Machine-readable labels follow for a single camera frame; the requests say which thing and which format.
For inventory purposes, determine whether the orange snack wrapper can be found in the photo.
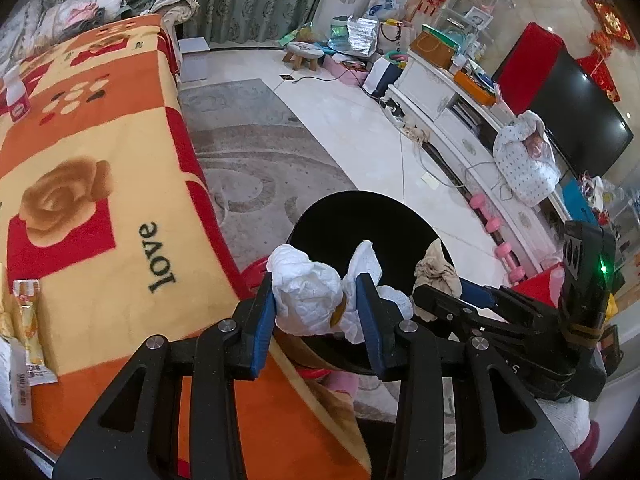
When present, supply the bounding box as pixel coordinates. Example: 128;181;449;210
12;280;58;387

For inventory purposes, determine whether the white tissue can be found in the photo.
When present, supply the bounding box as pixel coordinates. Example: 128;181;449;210
266;240;413;344

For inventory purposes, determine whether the black trash bin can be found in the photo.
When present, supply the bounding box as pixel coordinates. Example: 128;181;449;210
288;191;438;380

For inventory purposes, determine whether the white gloved right hand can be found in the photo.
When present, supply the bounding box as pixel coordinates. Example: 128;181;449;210
536;396;591;452

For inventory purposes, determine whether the pink dumbbell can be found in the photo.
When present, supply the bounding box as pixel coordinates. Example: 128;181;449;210
469;194;526;285

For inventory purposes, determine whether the white tv cabinet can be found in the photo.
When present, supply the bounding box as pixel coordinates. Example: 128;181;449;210
385;52;570;276

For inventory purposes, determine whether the white paper receipt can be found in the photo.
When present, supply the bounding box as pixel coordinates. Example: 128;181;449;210
0;337;32;424

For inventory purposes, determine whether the white dotted baby blanket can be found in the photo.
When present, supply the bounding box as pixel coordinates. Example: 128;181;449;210
492;110;561;207

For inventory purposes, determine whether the black flat television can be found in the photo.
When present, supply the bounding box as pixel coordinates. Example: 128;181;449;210
529;50;634;177

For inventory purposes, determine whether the grey patterned rug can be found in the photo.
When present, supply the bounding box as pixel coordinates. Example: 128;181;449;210
178;78;471;476

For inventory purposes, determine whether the red cloth television cover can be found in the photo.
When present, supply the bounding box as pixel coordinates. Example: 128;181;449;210
492;23;565;115

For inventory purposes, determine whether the red orange rose blanket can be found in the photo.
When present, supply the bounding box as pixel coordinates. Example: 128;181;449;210
1;14;370;479

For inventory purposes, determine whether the silver foil bag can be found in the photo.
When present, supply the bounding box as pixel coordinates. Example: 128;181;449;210
346;16;380;58

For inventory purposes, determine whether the small round wooden stool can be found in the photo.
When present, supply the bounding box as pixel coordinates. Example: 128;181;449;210
283;41;324;72

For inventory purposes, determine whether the red chinese knot decoration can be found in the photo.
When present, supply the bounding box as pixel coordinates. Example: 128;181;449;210
577;0;636;103

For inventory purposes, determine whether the white pink yogurt bottle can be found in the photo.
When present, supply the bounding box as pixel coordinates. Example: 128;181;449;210
3;66;30;122

